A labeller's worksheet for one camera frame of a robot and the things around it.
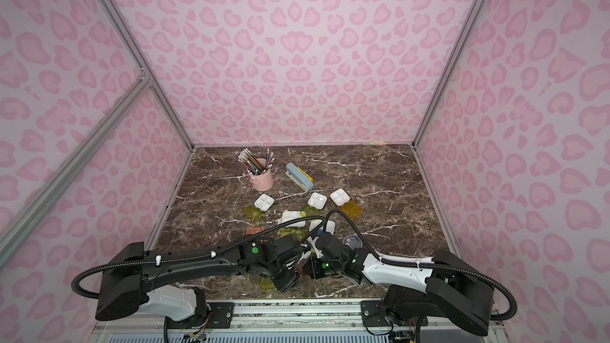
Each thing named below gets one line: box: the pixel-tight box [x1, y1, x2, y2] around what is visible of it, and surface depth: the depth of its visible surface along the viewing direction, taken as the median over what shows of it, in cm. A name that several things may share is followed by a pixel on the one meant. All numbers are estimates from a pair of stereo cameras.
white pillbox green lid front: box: [258, 276, 276, 291], surface depth 80 cm
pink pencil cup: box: [250, 158, 275, 193], surface depth 102 cm
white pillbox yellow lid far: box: [329, 188, 363, 221], surface depth 101 cm
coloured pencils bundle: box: [237, 147, 275, 176], surface depth 97 cm
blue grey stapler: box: [285, 161, 314, 192], surface depth 106 cm
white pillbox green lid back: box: [307, 192, 329, 210], surface depth 101 cm
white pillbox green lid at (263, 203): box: [242, 192, 276, 219], surface depth 100 cm
